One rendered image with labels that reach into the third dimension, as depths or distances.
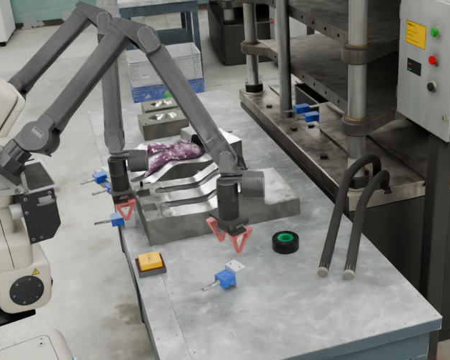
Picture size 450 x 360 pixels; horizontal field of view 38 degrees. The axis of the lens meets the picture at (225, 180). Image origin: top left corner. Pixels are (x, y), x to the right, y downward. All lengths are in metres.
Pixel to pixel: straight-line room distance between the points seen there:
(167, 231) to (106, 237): 1.74
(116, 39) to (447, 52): 0.91
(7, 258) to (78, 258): 1.60
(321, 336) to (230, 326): 0.23
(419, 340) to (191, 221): 0.76
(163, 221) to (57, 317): 1.31
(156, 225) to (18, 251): 0.41
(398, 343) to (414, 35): 0.91
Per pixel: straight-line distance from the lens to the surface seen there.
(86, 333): 3.10
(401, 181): 2.43
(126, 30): 1.78
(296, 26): 6.36
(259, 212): 2.12
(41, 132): 1.76
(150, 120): 2.89
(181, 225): 2.06
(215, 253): 2.00
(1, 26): 8.52
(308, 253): 1.98
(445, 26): 1.96
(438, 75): 2.01
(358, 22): 2.17
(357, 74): 2.21
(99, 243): 3.74
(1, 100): 1.90
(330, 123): 2.72
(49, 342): 2.64
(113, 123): 2.10
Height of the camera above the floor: 1.87
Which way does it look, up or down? 26 degrees down
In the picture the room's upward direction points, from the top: 5 degrees counter-clockwise
